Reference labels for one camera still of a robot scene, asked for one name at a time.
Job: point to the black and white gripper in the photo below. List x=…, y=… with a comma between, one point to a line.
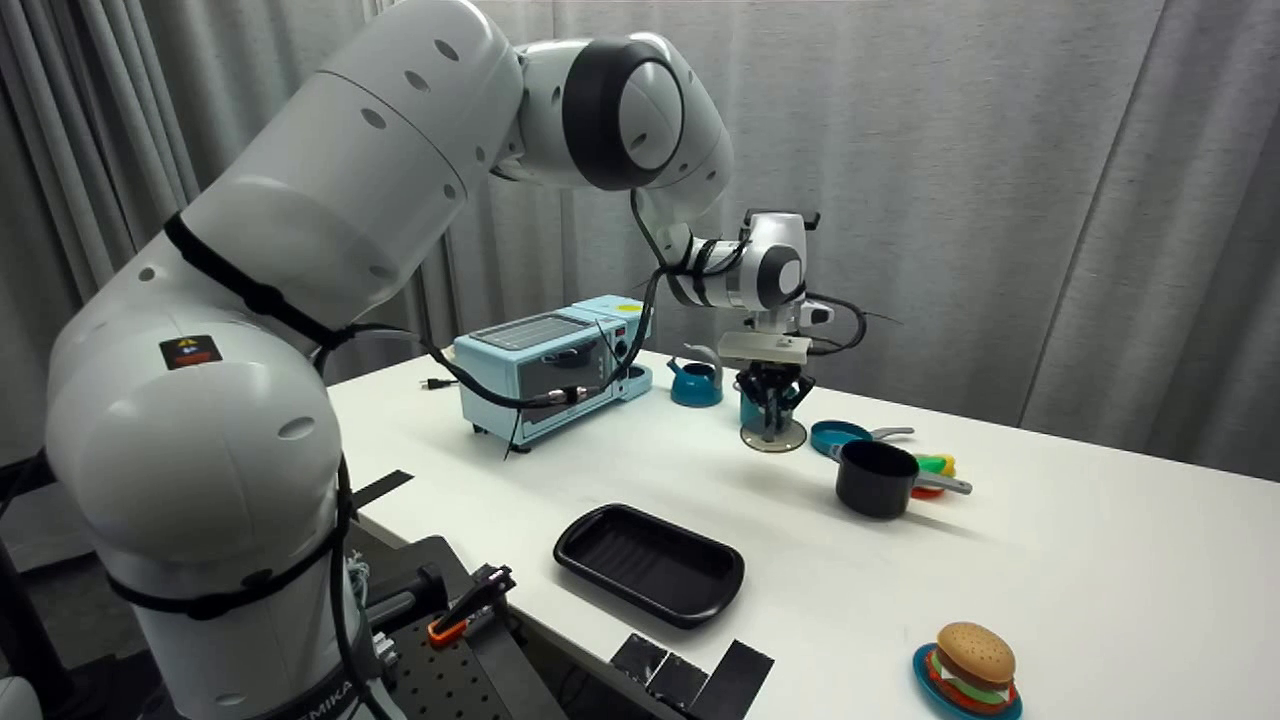
x=768, y=359

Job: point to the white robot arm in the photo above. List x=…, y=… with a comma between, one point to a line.
x=187, y=402

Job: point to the blue pot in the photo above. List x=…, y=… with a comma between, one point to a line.
x=774, y=423

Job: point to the blue toy kettle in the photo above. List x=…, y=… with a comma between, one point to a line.
x=698, y=379

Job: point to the black saucepan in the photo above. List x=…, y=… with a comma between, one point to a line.
x=877, y=478

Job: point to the green and yellow toy vegetable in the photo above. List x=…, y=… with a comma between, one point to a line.
x=933, y=464

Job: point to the black rectangular tray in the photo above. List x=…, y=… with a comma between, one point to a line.
x=651, y=560

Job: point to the light blue toy oven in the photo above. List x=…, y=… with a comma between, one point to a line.
x=550, y=368

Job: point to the black tape strip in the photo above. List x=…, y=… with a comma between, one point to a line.
x=735, y=684
x=637, y=659
x=679, y=683

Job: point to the small blue plate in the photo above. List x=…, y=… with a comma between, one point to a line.
x=946, y=707

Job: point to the grey curtain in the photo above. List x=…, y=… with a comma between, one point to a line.
x=1059, y=214

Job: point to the toy hamburger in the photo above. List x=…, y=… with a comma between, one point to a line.
x=973, y=665

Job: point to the blue pan with handle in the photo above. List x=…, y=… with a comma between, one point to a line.
x=833, y=432

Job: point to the orange handled clamp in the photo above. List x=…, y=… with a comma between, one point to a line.
x=484, y=586

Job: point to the black mounting base plate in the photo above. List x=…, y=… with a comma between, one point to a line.
x=507, y=665

